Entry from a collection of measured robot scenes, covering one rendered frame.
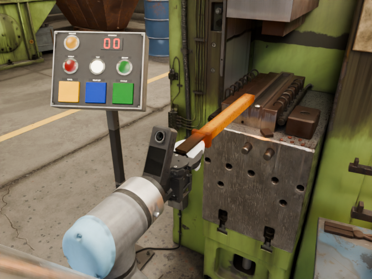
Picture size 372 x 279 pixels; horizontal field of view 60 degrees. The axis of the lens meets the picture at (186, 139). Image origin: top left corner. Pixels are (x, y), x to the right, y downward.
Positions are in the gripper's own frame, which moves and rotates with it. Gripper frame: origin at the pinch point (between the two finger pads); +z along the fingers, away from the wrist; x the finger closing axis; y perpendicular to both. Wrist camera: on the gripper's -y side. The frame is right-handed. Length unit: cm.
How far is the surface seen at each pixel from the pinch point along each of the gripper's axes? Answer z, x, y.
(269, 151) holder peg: 33.2, 9.2, 18.2
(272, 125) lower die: 41.5, 6.7, 13.1
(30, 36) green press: 268, -435, 73
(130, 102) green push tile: 25.2, -40.4, 8.4
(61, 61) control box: 21, -68, -3
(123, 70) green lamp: 29, -46, -1
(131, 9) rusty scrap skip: 543, -455, 68
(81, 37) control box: 28, -63, -11
